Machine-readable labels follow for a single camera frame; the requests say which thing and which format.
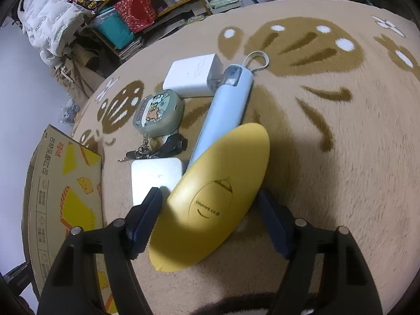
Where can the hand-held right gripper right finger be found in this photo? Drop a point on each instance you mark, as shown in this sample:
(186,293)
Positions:
(274,223)

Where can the bag of plush toys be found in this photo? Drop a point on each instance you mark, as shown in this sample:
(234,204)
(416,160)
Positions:
(70,111)

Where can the light blue handheld tube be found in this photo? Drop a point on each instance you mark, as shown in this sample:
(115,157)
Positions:
(223,105)

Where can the green cartoon earbud case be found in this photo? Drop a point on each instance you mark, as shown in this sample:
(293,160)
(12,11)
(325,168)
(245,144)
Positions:
(157,111)

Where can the beige butterfly printed blanket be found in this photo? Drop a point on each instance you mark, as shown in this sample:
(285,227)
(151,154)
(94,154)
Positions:
(328,170)

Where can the beige hanging trousers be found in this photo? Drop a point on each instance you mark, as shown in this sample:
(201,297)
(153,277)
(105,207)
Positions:
(82,75)

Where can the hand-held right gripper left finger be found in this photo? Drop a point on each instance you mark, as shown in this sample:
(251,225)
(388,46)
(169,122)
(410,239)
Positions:
(146,216)

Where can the cardboard box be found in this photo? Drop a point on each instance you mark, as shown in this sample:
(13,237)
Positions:
(55,187)

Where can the white puffer jacket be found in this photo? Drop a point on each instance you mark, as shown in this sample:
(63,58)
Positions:
(49,26)

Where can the wooden shelf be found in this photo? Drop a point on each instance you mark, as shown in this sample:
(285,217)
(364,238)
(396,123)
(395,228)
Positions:
(183,4)

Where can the yellow and green surfboard toy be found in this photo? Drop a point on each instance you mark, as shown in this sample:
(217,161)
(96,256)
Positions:
(210,187)

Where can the teal bag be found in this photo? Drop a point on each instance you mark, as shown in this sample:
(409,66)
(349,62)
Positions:
(115,31)

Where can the white charger block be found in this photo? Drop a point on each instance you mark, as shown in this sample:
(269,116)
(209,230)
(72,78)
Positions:
(188,73)

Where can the bunch of keys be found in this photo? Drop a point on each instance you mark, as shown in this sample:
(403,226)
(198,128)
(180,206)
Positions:
(170,144)

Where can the red patterned bag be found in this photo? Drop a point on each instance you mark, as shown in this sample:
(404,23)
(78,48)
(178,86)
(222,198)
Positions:
(137,11)

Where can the green tissue pack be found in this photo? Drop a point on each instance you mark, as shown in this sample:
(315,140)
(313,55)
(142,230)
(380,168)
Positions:
(226,2)

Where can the white square power bank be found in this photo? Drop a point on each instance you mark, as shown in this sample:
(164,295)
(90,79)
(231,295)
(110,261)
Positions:
(154,177)

